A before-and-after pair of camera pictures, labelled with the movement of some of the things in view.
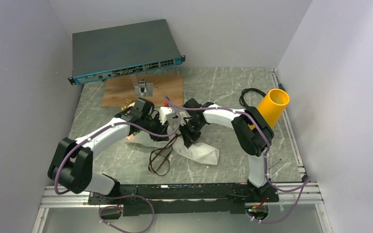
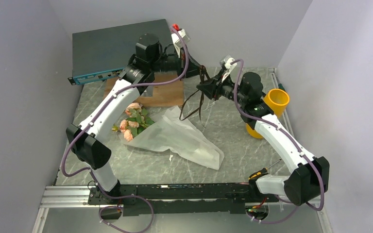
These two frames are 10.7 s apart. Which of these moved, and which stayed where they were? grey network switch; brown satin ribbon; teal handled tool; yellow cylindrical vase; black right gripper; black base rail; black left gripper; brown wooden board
Moved: brown satin ribbon; black right gripper; black left gripper
Stayed: grey network switch; yellow cylindrical vase; brown wooden board; black base rail; teal handled tool
